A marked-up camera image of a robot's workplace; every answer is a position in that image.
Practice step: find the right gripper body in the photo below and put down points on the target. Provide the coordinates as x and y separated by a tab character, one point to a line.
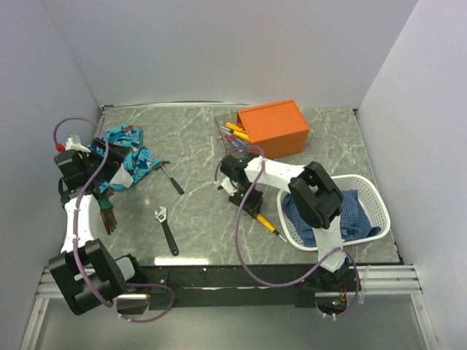
254	199

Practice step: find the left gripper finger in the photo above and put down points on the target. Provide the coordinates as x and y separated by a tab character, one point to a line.
107	172
114	149

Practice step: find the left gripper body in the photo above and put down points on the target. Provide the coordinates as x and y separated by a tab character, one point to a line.
92	162

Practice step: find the green hex key set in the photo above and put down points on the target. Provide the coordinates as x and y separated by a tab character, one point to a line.
107	214

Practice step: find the red blue screwdriver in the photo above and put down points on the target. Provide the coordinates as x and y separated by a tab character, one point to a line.
233	140
245	147

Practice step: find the clear plastic drawer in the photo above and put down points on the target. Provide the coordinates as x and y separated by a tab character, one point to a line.
221	121

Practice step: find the yellow slim screwdriver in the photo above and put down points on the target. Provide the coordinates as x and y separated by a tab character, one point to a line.
233	127

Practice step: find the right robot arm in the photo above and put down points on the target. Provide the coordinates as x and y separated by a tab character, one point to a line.
317	198

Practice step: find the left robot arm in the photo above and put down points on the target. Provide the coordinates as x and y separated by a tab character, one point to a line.
84	271

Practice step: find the turquoise shark print cloth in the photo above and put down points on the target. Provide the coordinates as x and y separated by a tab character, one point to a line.
137	164

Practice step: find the black adjustable wrench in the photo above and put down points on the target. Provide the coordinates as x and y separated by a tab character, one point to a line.
161	216

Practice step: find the orange drawer cabinet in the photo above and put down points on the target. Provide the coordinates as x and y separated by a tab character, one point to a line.
279	128

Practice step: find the black base crossbar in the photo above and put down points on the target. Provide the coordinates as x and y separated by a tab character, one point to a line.
231	285

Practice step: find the blue checked cloth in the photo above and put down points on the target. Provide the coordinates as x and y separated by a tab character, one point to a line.
354	224

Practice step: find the white plastic basket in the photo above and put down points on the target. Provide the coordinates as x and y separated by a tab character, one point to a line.
369	198

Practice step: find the black handled hammer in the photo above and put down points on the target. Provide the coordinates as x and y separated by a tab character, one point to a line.
175	184

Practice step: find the aluminium rail frame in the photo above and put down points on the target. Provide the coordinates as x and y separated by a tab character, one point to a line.
391	313

